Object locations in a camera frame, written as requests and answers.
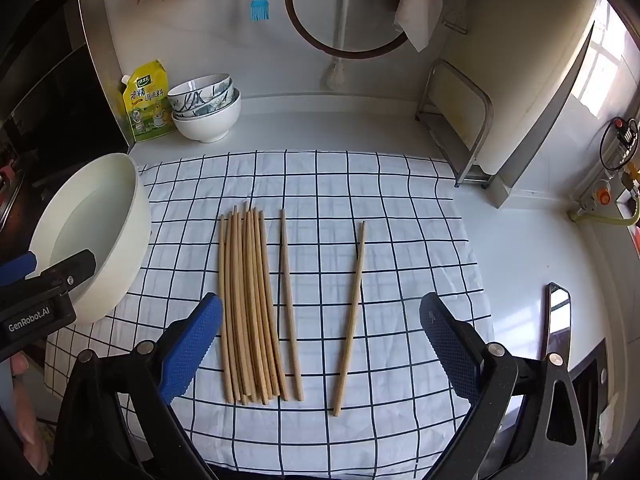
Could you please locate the white hanging cloth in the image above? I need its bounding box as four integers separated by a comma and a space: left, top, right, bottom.
393, 0, 445, 53

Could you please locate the bundle of wooden chopsticks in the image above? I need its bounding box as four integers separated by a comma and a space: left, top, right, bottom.
218, 201, 290, 407

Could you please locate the black cable loop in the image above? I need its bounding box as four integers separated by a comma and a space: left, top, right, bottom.
600, 117, 640, 173

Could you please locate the person's left hand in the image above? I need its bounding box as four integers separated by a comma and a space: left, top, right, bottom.
9, 351, 53, 463

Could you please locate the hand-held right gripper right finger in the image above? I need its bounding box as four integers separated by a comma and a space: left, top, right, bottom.
419, 291, 590, 480

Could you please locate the plain white bowl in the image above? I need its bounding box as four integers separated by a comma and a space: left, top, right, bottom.
171, 87, 242, 143

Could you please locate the black range hood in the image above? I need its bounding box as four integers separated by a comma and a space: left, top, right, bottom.
0, 0, 131, 161

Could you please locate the white checked cloth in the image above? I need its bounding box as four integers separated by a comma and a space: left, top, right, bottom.
44, 149, 497, 480

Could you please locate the yellow gas hose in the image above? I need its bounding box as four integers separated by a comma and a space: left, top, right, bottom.
575, 200, 640, 228

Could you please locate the cream round basin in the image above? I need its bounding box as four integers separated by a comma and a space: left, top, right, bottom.
27, 152, 152, 325

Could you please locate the shiny dark flat object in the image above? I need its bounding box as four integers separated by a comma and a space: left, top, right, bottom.
542, 282, 572, 361

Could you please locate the blue patterned bowl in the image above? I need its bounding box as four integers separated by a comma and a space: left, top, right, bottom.
167, 73, 233, 111
170, 79, 235, 117

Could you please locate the white dish brush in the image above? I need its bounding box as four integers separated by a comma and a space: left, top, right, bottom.
320, 0, 353, 92

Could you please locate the yellow seasoning pouch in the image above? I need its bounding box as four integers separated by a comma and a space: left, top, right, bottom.
120, 60, 176, 143

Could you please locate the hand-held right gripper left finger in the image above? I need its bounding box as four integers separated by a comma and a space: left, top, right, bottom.
52, 292, 223, 480

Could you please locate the grey gas valve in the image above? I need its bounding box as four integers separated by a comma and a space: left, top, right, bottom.
570, 160, 640, 223

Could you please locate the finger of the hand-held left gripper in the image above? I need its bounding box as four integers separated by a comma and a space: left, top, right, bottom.
0, 251, 38, 286
30, 249, 97, 297

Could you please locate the metal board rack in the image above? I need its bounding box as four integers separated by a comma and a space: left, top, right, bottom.
416, 57, 496, 190

